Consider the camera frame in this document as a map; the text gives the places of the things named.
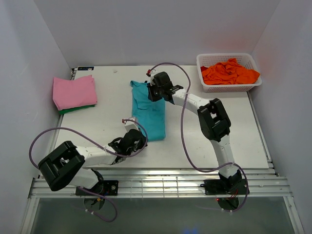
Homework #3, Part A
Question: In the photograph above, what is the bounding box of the orange t shirt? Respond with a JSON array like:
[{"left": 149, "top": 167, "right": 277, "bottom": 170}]
[{"left": 200, "top": 58, "right": 260, "bottom": 85}]

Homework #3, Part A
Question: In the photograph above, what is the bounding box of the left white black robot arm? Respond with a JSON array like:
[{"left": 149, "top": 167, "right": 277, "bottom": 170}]
[{"left": 38, "top": 129, "right": 147, "bottom": 195}]

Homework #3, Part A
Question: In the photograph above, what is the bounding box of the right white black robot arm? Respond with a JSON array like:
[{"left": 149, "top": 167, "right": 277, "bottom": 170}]
[{"left": 147, "top": 70, "right": 249, "bottom": 196}]

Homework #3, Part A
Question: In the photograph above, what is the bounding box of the folded green t shirt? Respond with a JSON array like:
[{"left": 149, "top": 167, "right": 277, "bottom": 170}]
[{"left": 58, "top": 104, "right": 96, "bottom": 115}]

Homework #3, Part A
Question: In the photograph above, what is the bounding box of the folded pink t shirt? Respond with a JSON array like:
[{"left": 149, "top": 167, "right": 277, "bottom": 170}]
[{"left": 52, "top": 75, "right": 98, "bottom": 111}]

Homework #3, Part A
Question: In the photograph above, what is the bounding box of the teal t shirt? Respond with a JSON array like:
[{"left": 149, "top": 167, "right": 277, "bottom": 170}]
[{"left": 130, "top": 80, "right": 166, "bottom": 141}]

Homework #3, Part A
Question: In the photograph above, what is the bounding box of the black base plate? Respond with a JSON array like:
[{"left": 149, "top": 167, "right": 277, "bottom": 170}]
[
  {"left": 200, "top": 179, "right": 250, "bottom": 195},
  {"left": 85, "top": 180, "right": 118, "bottom": 196}
]

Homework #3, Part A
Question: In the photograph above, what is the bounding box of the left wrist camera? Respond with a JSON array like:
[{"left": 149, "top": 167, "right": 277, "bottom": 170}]
[{"left": 122, "top": 117, "right": 139, "bottom": 132}]

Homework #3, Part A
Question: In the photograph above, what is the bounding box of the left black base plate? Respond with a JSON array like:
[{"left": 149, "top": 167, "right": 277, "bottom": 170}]
[{"left": 85, "top": 180, "right": 118, "bottom": 196}]

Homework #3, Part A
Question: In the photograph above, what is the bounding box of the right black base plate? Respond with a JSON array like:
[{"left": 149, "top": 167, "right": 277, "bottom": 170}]
[{"left": 200, "top": 179, "right": 250, "bottom": 195}]

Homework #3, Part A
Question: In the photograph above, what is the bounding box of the aluminium rail frame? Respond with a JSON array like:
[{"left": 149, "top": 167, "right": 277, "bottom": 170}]
[{"left": 20, "top": 114, "right": 305, "bottom": 234}]

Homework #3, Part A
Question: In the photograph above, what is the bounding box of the blue label sticker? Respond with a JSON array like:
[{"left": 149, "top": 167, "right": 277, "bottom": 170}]
[{"left": 77, "top": 66, "right": 94, "bottom": 71}]

